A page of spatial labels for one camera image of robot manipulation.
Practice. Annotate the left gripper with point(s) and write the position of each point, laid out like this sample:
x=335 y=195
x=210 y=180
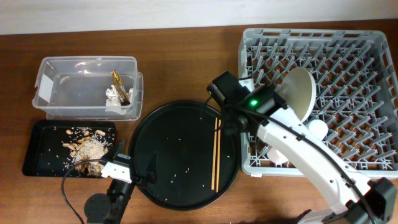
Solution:
x=151 y=174

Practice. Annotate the wooden chopstick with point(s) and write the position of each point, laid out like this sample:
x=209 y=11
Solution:
x=218 y=150
x=214 y=156

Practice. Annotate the food scraps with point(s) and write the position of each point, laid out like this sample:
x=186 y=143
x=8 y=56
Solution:
x=77 y=148

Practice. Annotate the white tissue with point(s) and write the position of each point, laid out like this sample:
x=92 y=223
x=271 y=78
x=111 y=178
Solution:
x=113 y=103

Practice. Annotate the gold snack wrapper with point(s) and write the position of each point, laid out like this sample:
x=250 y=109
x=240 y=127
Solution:
x=119 y=85

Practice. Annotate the grey plate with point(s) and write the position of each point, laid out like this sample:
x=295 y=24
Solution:
x=298 y=89

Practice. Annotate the pink cup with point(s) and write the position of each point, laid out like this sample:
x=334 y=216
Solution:
x=276 y=156

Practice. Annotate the blue cup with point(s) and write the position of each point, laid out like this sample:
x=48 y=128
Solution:
x=317 y=128

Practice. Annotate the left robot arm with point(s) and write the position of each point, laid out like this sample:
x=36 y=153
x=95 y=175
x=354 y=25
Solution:
x=119 y=191

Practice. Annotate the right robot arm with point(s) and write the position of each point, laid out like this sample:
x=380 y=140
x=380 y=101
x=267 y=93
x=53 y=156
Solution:
x=276 y=118

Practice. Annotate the left arm round base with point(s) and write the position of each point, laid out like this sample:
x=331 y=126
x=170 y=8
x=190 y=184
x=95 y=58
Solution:
x=97 y=208

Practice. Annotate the grey dishwasher rack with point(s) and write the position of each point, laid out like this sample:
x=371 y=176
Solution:
x=356 y=86

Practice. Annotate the round black serving tray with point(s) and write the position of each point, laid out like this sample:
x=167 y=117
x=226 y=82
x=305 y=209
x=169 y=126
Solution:
x=181 y=133

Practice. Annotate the black rectangular tray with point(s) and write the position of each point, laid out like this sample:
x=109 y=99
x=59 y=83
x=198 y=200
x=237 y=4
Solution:
x=33 y=164

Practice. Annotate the clear plastic bin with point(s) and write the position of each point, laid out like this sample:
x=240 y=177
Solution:
x=75 y=87

